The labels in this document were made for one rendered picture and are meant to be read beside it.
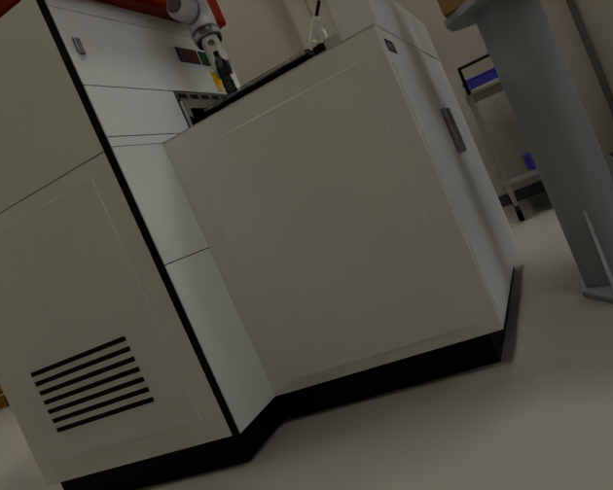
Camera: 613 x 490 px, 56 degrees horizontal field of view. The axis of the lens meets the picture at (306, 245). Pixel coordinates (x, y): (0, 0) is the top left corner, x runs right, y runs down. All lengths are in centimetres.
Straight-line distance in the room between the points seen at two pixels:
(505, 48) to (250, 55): 343
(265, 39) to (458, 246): 367
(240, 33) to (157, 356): 374
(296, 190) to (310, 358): 43
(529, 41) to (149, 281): 111
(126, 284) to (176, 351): 20
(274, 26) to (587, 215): 354
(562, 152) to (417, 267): 50
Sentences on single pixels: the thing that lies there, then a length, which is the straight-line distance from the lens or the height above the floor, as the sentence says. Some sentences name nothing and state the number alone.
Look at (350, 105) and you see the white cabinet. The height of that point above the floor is 68.
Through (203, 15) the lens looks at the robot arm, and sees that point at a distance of 182.
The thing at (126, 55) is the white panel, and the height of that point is 107.
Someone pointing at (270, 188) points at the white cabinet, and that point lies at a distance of 145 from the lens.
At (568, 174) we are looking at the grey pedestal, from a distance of 163.
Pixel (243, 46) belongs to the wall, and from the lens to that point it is 492.
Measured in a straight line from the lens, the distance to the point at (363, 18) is 144.
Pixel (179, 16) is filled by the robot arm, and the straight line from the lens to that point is 178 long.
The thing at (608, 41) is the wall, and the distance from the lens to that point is 427.
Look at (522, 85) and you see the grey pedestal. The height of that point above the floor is 58.
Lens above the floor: 49
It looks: 3 degrees down
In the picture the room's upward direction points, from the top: 24 degrees counter-clockwise
